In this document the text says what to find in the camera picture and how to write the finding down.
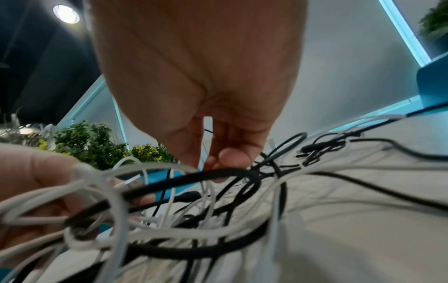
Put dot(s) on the white table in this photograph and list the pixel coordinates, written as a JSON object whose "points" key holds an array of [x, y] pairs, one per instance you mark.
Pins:
{"points": [[367, 248]]}

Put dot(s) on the glass pendant lamp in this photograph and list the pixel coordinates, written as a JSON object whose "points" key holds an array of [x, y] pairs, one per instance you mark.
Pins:
{"points": [[21, 135]]}

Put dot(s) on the black cylinder spotlight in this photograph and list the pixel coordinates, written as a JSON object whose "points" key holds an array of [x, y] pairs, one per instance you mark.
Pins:
{"points": [[66, 13]]}

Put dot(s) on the cyan wall light strips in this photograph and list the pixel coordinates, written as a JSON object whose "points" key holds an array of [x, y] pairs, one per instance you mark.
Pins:
{"points": [[402, 27]]}

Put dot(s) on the person's right hand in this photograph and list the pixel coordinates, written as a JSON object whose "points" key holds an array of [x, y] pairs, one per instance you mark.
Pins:
{"points": [[196, 55]]}

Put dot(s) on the person's left hand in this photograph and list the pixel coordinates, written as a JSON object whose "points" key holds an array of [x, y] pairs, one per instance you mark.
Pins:
{"points": [[35, 171]]}

